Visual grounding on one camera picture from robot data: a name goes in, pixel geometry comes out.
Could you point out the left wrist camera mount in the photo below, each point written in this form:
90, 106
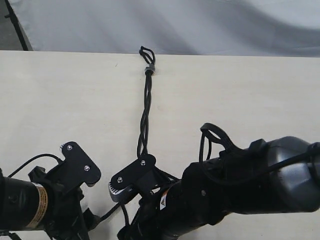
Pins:
77, 167

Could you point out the white backdrop cloth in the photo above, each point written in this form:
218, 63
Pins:
178, 27

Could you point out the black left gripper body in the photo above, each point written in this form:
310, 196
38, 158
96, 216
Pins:
59, 212

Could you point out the black backdrop stand pole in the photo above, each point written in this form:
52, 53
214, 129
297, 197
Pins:
17, 28

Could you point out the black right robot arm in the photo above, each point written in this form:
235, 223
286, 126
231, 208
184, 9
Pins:
276, 177

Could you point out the clear tape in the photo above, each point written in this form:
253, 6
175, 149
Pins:
150, 69

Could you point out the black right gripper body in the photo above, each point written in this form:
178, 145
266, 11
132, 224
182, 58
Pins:
158, 216

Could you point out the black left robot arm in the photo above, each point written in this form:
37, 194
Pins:
18, 204

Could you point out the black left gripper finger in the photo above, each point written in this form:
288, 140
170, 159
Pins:
91, 220
38, 175

